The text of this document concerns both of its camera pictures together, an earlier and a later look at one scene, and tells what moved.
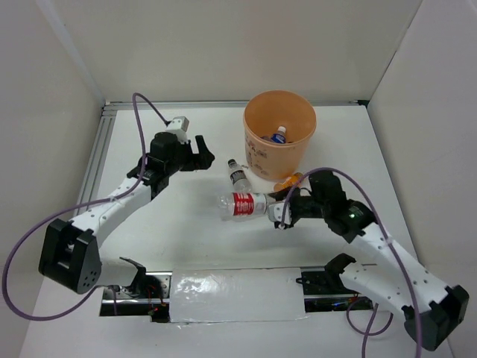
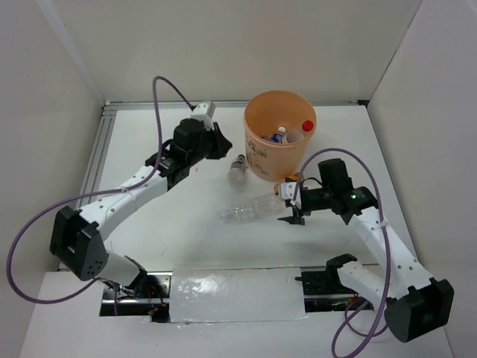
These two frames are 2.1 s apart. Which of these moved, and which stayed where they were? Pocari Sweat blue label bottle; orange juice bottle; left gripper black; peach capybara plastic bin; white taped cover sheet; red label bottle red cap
Moved: red label bottle red cap; left gripper black
Stayed: orange juice bottle; Pocari Sweat blue label bottle; peach capybara plastic bin; white taped cover sheet
